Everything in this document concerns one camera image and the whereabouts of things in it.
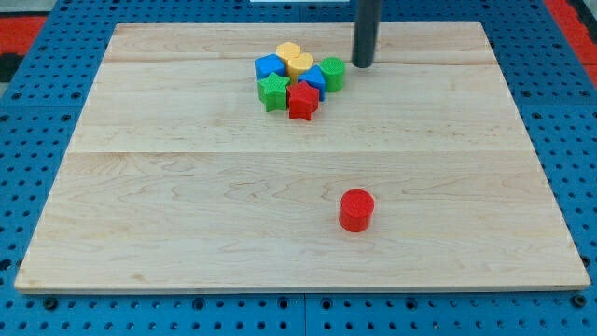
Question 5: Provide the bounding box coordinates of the red star block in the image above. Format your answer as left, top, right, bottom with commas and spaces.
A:
286, 81, 319, 121

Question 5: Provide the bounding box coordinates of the green star block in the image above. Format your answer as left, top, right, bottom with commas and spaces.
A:
257, 73, 290, 112

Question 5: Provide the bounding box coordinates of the red cylinder block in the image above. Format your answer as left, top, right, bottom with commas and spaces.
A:
338, 189, 375, 232

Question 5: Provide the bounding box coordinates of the blue triangle block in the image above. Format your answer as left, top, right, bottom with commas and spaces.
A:
298, 65, 326, 102

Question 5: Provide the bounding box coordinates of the yellow heart block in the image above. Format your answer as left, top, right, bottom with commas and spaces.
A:
286, 52, 313, 84

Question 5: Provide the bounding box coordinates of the green cylinder block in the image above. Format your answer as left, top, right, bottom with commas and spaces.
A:
319, 57, 345, 92

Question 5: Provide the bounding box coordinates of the blue cube block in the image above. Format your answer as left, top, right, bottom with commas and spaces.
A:
254, 54, 286, 80

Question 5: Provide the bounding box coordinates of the yellow hexagon block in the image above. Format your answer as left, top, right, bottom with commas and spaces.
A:
275, 42, 301, 64

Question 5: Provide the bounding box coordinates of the light wooden board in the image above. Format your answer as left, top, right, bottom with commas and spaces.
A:
14, 22, 590, 294

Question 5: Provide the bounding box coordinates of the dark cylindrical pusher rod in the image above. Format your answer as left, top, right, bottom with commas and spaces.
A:
352, 0, 382, 68

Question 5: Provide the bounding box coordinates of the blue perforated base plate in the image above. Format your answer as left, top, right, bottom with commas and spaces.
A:
1, 1, 596, 335

